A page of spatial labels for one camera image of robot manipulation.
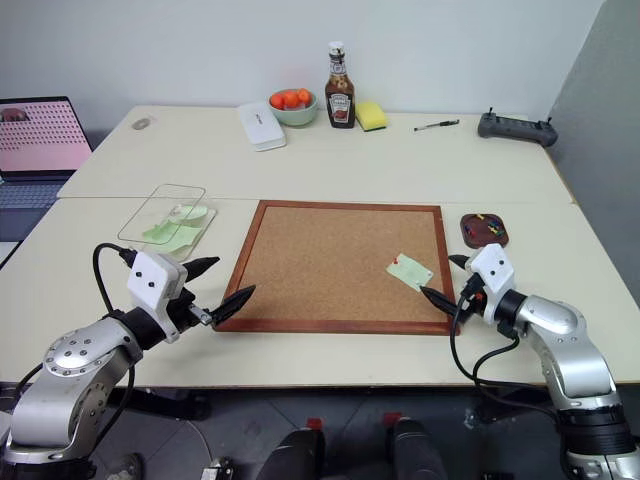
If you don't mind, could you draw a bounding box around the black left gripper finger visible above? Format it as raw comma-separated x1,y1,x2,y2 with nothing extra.
209,284,258,329
180,255,222,283

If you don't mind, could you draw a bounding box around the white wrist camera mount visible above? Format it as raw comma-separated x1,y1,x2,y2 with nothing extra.
464,243,517,302
125,251,188,345

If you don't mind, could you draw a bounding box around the grey shoe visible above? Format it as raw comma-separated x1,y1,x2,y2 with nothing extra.
110,451,145,480

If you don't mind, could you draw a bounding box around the grey partition panel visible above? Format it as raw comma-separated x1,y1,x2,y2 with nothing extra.
543,0,640,386

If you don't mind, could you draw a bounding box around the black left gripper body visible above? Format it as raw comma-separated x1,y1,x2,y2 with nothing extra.
166,279,213,335

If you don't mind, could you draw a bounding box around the dark rounded shape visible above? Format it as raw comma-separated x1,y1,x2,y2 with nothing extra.
382,412,449,480
256,417,327,480

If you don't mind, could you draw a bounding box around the black pen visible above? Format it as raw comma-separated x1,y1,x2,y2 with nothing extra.
413,118,461,134

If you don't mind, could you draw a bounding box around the grey remote controller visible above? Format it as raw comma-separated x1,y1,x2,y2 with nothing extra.
476,106,560,148

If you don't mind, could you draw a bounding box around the cork board with wooden frame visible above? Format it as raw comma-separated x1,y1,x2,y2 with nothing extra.
213,199,458,338

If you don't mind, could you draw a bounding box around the flat green paper note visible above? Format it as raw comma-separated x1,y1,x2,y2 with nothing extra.
141,223,202,248

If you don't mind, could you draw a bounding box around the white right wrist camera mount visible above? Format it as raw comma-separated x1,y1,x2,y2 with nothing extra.
464,243,517,302

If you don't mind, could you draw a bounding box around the open laptop with pink screen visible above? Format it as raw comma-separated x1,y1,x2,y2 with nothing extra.
0,95,94,272

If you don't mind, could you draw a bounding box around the pale green bowl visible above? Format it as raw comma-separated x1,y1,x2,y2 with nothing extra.
268,89,319,128

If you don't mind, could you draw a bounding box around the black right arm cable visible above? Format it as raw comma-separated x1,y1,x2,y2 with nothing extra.
448,287,569,419

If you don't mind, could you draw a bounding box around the yellow sponge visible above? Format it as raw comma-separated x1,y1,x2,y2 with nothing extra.
355,101,389,134

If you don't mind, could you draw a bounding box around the clear glass tray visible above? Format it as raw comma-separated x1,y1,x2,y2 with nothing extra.
117,183,218,250

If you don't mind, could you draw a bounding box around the white lidded box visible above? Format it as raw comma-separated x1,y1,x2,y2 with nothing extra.
237,101,288,153

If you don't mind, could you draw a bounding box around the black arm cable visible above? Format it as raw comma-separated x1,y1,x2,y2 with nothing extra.
92,242,140,321
448,287,569,419

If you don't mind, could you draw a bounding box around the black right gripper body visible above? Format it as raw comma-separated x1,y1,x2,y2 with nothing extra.
456,271,490,324

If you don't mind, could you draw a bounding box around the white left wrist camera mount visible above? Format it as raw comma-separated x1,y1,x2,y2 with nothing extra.
125,251,188,345

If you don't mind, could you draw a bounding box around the brown pin dish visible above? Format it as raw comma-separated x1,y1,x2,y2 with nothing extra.
459,212,513,249

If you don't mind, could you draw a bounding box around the ketchup bottle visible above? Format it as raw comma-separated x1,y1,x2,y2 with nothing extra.
324,41,358,129

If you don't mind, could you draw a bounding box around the black table frame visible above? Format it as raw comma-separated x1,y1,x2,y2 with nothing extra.
106,387,212,422

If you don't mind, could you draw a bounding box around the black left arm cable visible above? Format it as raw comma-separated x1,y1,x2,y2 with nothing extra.
92,242,140,321

